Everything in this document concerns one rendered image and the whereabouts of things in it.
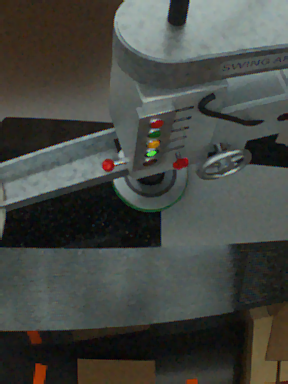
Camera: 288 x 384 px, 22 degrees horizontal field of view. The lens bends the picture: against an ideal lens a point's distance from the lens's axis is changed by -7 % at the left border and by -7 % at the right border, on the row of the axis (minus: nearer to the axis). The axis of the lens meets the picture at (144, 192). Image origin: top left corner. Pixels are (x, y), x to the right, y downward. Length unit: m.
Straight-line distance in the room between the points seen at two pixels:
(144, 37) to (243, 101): 0.40
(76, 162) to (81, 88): 1.31
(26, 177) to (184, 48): 0.74
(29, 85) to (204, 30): 1.94
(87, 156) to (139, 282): 0.43
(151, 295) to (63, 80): 1.36
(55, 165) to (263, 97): 0.61
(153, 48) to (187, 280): 0.99
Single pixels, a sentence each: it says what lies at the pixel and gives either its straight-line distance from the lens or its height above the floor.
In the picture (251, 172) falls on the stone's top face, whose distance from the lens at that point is 2.32.
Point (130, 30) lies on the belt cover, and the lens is 1.48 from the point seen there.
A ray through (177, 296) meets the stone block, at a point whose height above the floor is 0.68.
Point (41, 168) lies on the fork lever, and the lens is 2.04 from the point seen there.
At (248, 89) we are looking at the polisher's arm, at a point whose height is 1.37.
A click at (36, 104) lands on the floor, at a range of 3.30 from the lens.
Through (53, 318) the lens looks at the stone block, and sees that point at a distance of 2.33.
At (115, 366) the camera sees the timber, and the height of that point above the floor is 0.14.
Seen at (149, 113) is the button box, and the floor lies 1.49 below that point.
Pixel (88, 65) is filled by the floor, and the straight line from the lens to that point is 3.39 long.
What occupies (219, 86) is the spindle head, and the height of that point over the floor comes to 1.52.
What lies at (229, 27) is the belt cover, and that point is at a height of 1.67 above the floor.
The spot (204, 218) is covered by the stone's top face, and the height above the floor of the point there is 0.80.
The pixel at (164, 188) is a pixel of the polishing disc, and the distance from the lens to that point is 2.21.
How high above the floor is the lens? 2.90
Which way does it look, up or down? 68 degrees down
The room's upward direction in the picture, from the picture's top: 10 degrees clockwise
